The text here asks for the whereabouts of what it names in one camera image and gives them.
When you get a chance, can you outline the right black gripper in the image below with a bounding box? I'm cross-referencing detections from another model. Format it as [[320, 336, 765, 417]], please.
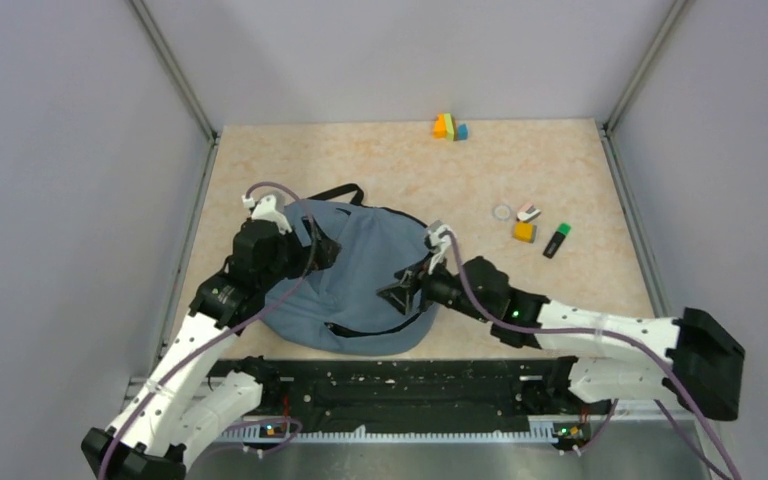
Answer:
[[377, 248, 493, 323]]

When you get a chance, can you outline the blue-grey student backpack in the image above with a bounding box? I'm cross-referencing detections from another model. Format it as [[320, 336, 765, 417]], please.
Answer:
[[262, 184, 438, 356]]

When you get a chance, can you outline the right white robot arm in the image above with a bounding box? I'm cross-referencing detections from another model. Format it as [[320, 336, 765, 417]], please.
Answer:
[[377, 257, 746, 422]]

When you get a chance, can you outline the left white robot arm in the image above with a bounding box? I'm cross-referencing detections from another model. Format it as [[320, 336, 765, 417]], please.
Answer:
[[81, 219, 341, 479]]

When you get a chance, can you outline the orange pencil sharpener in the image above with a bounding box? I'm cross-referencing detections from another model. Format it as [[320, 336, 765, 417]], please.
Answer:
[[512, 221, 537, 243]]

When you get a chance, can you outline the green and black highlighter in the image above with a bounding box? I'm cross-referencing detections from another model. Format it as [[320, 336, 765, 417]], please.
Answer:
[[543, 223, 571, 259]]

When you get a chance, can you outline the colourful sticky note stack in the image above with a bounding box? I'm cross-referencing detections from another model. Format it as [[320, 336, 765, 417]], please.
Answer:
[[431, 113, 469, 141]]

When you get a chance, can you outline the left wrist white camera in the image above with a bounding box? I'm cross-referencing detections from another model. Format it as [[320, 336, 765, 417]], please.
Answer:
[[241, 192, 292, 234]]

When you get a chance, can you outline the wrist white camera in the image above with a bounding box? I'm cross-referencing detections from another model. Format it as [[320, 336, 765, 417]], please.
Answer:
[[241, 192, 292, 234], [426, 220, 454, 274]]

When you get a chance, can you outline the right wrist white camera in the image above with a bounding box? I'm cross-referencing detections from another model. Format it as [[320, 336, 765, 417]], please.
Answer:
[[426, 220, 454, 274]]

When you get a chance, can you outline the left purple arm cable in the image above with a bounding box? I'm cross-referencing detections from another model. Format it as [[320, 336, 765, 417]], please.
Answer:
[[95, 182, 322, 480]]

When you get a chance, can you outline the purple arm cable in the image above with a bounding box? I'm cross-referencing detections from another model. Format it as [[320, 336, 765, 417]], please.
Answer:
[[95, 182, 322, 480], [440, 230, 743, 480]]

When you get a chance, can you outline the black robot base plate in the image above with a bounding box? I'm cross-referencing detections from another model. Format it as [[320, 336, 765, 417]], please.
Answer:
[[209, 357, 611, 435]]

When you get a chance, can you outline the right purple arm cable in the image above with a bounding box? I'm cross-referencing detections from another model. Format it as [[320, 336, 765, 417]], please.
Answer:
[[440, 230, 743, 480]]

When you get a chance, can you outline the aluminium frame rail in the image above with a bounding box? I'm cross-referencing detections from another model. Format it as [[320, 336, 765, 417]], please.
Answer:
[[102, 374, 743, 480]]

